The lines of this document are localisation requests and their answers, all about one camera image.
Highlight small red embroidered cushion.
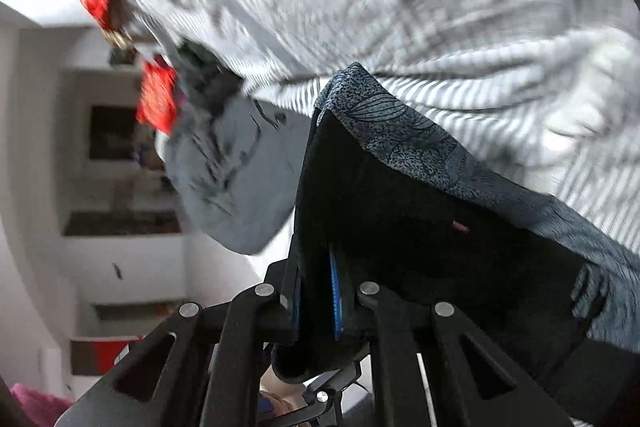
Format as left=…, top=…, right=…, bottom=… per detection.
left=136, top=59, right=182, bottom=134

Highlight grey jacket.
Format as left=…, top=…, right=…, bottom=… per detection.
left=159, top=41, right=314, bottom=256

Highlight pink cloth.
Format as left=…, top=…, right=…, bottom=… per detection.
left=9, top=382, right=75, bottom=427

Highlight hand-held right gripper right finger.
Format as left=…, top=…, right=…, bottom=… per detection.
left=327, top=247, right=572, bottom=427

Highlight white striped bed sheet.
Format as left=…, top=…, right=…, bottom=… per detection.
left=450, top=32, right=640, bottom=263

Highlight white wall shelf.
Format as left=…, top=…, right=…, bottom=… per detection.
left=0, top=2, right=201, bottom=380

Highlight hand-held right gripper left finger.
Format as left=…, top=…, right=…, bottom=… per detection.
left=55, top=259, right=306, bottom=427

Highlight black pants with floral trim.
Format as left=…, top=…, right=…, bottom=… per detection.
left=272, top=62, right=640, bottom=410

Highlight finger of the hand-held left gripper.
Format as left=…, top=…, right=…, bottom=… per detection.
left=260, top=359, right=363, bottom=427

